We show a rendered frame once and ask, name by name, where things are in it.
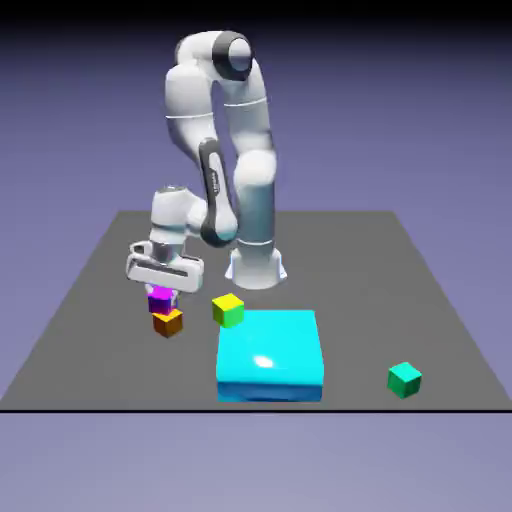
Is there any small yellow cube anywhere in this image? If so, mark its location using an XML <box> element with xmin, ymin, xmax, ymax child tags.
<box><xmin>211</xmin><ymin>292</ymin><xmax>246</xmax><ymax>329</ymax></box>

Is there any small magenta cube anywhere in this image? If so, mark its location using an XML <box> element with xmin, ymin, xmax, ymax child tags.
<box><xmin>146</xmin><ymin>285</ymin><xmax>179</xmax><ymax>316</ymax></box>

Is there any small green cube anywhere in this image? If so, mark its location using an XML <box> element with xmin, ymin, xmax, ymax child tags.
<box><xmin>386</xmin><ymin>361</ymin><xmax>423</xmax><ymax>400</ymax></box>

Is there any large cyan box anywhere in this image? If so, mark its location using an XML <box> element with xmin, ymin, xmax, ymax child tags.
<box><xmin>216</xmin><ymin>309</ymin><xmax>324</xmax><ymax>404</ymax></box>

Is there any small orange cube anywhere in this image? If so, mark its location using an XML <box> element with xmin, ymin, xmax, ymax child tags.
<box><xmin>152</xmin><ymin>308</ymin><xmax>184</xmax><ymax>339</ymax></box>

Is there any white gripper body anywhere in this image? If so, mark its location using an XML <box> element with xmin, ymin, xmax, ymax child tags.
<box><xmin>126</xmin><ymin>253</ymin><xmax>205</xmax><ymax>294</ymax></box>

